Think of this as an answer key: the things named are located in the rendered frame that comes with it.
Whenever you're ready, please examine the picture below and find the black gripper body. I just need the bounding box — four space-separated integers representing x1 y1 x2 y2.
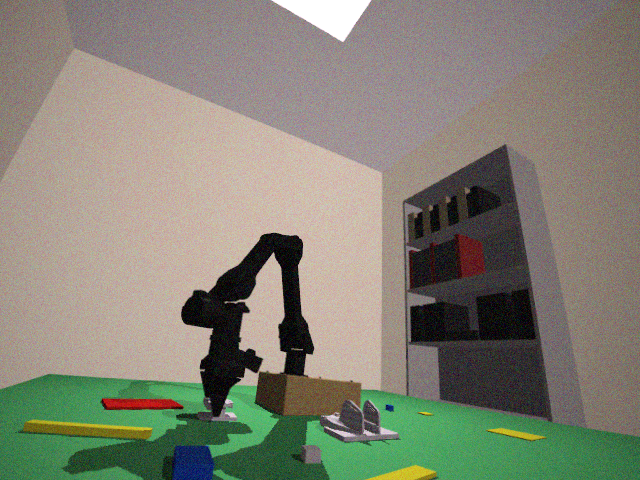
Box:
199 330 245 379

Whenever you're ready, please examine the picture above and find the red flat plate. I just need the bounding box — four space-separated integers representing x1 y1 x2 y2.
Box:
101 398 184 410

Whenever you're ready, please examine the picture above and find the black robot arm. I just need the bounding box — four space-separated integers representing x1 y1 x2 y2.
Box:
181 233 314 377

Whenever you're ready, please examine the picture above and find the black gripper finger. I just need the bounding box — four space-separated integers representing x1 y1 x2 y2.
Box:
207 377 241 417
200 371 216 398

